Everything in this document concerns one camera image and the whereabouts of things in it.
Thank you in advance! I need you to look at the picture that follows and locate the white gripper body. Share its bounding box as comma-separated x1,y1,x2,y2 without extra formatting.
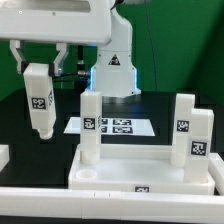
0,0,112,45

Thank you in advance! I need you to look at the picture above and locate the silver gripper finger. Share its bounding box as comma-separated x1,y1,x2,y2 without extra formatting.
10,40,26,74
49,43,69,77

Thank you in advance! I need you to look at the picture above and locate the white desk top tray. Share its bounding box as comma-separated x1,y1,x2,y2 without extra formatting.
68,144,215,195

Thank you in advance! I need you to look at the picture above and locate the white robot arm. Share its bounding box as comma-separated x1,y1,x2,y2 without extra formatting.
0,0,151,99

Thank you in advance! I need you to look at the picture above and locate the white fiducial marker sheet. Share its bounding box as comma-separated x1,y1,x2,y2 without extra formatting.
64,117,155,136

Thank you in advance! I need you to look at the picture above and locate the white left fence block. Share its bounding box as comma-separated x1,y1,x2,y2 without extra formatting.
0,145,9,172

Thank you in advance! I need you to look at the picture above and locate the white front fence bar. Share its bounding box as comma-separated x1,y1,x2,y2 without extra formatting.
0,187,224,224

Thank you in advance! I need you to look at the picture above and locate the white fence bar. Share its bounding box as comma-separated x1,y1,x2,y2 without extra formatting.
209,153,224,196
0,187,224,224

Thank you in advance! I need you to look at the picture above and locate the white right fence bar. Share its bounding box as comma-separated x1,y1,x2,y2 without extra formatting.
209,153,224,196

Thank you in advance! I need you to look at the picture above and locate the black cable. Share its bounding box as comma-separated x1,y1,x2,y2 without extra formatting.
51,72,81,83

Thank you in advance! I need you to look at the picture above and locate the black camera pole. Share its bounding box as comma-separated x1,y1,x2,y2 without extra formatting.
77,45,90,92

